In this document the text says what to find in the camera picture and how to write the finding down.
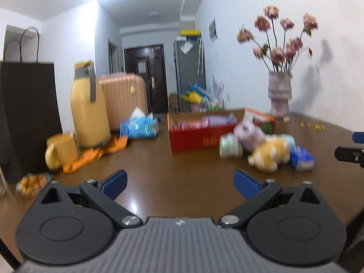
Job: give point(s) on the purple towel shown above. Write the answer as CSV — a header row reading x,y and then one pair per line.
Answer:
x,y
219,119

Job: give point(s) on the pink textured ceramic vase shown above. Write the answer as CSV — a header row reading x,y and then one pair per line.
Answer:
x,y
280,96

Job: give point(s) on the pink hard-shell suitcase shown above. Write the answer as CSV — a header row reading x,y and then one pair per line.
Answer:
x,y
125,99

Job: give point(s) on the yellow ceramic mug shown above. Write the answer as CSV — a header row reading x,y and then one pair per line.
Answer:
x,y
62,150

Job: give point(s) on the small blue tissue packet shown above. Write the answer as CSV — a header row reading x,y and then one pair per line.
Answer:
x,y
303,159

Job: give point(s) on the yellow plush toy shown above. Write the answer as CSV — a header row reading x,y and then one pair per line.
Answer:
x,y
270,153

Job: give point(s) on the red cardboard box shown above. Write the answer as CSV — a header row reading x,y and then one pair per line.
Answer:
x,y
196,142

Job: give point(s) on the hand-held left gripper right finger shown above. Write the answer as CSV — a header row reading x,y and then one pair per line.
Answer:
x,y
246,184

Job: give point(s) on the brown cardboard carton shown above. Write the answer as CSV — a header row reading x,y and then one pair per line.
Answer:
x,y
173,102

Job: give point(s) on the blue soft tissue pack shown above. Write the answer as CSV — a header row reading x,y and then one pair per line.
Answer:
x,y
139,128

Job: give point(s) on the pink plastic bucket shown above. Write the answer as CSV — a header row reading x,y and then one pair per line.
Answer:
x,y
195,107

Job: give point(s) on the grey refrigerator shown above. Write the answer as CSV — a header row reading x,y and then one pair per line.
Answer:
x,y
189,74

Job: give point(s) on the black paper shopping bag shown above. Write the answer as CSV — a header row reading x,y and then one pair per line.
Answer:
x,y
28,105

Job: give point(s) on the side room door frame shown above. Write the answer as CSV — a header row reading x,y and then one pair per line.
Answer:
x,y
113,57

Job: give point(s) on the clear snack packet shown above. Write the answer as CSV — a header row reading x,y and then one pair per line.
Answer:
x,y
31,184

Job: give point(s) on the white folded umbrella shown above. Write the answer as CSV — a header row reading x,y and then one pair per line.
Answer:
x,y
201,55

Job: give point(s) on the clear bag with papers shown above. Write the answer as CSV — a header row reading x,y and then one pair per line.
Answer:
x,y
186,47

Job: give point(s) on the white paper notice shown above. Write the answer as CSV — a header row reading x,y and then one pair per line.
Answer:
x,y
142,67

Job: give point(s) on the dark brown entrance door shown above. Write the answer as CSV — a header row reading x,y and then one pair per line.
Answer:
x,y
145,91

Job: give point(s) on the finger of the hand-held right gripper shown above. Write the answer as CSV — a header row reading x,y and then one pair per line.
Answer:
x,y
349,153
359,137

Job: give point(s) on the pink plush toy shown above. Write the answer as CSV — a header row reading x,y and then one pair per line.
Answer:
x,y
250,135

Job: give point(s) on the small wall picture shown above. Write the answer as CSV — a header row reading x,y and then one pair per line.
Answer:
x,y
213,30

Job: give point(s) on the bouquet of dried roses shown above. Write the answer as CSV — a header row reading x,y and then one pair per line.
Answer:
x,y
277,54

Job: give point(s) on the yellow thermos jug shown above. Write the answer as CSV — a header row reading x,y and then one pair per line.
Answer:
x,y
88,113

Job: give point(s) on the yellow box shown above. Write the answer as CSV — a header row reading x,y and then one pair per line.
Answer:
x,y
190,32

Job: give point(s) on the pink layered sponge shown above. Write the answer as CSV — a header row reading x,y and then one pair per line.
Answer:
x,y
193,125

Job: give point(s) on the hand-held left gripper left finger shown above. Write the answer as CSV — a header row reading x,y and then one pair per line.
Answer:
x,y
113,184

